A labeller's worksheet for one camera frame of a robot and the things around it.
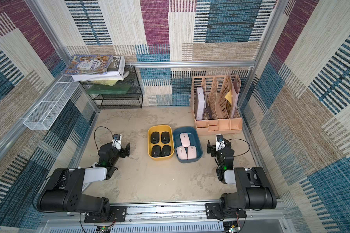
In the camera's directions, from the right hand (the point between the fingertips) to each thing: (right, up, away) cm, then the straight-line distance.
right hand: (218, 138), depth 90 cm
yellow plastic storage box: (-37, +5, +18) cm, 42 cm away
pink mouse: (-19, -2, +9) cm, 22 cm away
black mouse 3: (-38, -8, +2) cm, 39 cm away
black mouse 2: (-33, 0, +9) cm, 34 cm away
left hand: (-59, -3, +3) cm, 59 cm away
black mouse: (-40, 0, +10) cm, 41 cm away
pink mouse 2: (-22, -9, +2) cm, 24 cm away
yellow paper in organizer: (+7, +26, +2) cm, 27 cm away
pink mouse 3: (-16, -9, +2) cm, 18 cm away
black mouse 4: (-32, -8, +4) cm, 33 cm away
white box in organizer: (-9, +22, +7) cm, 25 cm away
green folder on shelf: (-73, +33, +12) cm, 81 cm away
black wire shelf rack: (-72, +31, +25) cm, 82 cm away
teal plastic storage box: (-13, -2, +8) cm, 16 cm away
